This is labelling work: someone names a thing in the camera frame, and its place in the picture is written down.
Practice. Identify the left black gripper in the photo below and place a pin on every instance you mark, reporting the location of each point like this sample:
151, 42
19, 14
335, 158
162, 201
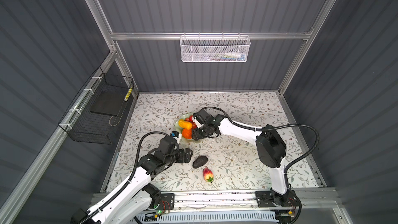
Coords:
187, 156

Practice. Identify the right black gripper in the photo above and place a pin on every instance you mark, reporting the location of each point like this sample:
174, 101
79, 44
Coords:
196, 135

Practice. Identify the dark fake avocado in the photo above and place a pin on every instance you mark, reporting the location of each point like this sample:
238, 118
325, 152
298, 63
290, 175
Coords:
199, 162

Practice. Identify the red fake grape bunch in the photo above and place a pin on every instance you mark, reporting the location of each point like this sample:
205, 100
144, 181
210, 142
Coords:
190, 119

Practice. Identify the orange fake tangerine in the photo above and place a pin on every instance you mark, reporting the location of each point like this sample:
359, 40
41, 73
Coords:
187, 133

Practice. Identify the yellow fake corn cob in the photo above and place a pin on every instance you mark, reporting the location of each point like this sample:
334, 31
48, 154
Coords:
185, 124

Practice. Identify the green scalloped fruit bowl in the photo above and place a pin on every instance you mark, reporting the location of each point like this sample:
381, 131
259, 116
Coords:
180, 129

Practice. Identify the red yellow fake mango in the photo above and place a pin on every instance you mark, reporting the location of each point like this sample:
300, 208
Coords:
208, 175

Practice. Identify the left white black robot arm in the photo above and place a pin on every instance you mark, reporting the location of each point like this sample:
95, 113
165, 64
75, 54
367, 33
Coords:
136, 193

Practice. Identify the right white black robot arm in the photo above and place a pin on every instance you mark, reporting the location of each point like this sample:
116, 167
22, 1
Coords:
270, 146

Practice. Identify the floral patterned table mat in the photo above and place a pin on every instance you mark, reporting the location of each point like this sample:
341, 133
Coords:
234, 162

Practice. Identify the pens in white basket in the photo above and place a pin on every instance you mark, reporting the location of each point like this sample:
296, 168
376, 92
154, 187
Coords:
231, 57

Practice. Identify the yellow marker pen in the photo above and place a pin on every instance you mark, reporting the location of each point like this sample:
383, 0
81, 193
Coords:
126, 98

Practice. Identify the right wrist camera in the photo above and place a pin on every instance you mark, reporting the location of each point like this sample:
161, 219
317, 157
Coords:
199, 125

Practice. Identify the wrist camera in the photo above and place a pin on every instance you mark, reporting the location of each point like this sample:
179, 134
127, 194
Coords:
199, 125
176, 135

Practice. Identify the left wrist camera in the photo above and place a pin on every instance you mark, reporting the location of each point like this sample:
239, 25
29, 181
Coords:
176, 135

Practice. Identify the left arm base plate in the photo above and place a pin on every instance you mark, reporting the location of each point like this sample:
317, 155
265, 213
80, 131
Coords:
163, 202

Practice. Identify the white wire mesh basket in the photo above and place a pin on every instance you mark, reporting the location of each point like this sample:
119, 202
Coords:
202, 48

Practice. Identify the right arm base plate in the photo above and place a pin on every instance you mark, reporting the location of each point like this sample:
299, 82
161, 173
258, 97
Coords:
270, 198

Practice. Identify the black wire basket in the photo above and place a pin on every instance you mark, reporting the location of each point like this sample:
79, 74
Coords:
99, 112

